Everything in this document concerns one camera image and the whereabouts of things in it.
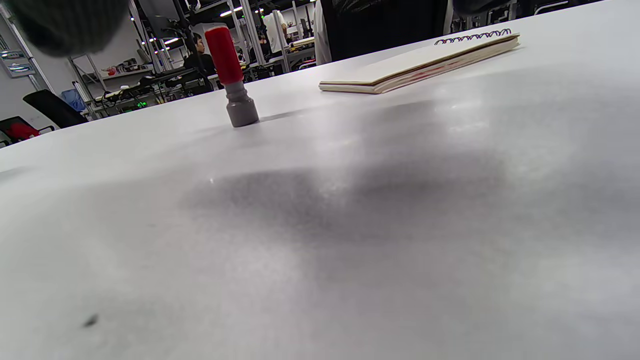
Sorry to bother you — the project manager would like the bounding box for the grey wall box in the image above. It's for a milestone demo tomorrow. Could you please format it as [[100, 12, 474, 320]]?
[[0, 47, 36, 79]]

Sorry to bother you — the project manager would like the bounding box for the person's right hand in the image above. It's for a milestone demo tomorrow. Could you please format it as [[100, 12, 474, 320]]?
[[5, 0, 131, 57]]

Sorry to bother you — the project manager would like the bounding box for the grey stamp cap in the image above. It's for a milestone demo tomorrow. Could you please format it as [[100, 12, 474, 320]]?
[[226, 95, 260, 129]]

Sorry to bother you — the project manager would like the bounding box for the red chair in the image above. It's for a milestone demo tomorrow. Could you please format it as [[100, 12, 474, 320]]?
[[0, 116, 54, 147]]

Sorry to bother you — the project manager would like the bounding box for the cream spiral notebook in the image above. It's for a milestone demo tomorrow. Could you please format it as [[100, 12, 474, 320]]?
[[319, 29, 521, 95]]

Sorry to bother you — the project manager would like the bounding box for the black mesh office chair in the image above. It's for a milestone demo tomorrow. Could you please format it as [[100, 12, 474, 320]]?
[[322, 0, 449, 63]]

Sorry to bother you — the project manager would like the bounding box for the metal shelf rack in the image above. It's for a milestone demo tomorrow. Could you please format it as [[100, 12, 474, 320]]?
[[68, 51, 157, 120]]

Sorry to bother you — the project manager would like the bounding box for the red flower pattern stamp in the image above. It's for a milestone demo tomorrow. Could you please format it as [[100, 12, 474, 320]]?
[[204, 23, 249, 103]]

